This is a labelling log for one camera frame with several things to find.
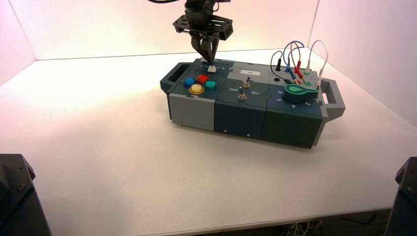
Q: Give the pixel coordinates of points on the blue round push button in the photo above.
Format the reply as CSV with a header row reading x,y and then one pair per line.
x,y
189,82

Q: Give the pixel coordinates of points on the red round push button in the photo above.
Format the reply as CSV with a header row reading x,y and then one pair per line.
x,y
203,78

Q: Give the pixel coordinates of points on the white rectangular label plate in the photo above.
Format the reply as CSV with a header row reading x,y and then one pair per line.
x,y
250,72

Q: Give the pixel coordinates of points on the grey and teal control box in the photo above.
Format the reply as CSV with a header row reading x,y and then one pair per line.
x,y
239,119

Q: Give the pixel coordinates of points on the green rotary pointer knob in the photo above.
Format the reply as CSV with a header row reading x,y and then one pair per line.
x,y
294,93

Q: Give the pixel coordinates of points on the yellow round push button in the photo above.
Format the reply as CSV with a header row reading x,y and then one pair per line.
x,y
196,89

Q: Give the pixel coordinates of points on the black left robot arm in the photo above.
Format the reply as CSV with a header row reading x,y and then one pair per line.
x,y
199,6

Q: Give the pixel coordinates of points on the green round push button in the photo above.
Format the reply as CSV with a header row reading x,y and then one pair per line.
x,y
210,85

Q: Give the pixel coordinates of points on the metal toggle switch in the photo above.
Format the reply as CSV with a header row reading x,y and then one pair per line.
x,y
241,95
247,83

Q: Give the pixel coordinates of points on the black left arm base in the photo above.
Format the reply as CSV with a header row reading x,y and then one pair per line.
x,y
16,202

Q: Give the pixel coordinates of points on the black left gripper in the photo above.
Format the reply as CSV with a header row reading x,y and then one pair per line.
x,y
200,25

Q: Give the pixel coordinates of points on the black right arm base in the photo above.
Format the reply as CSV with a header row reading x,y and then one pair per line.
x,y
405,202

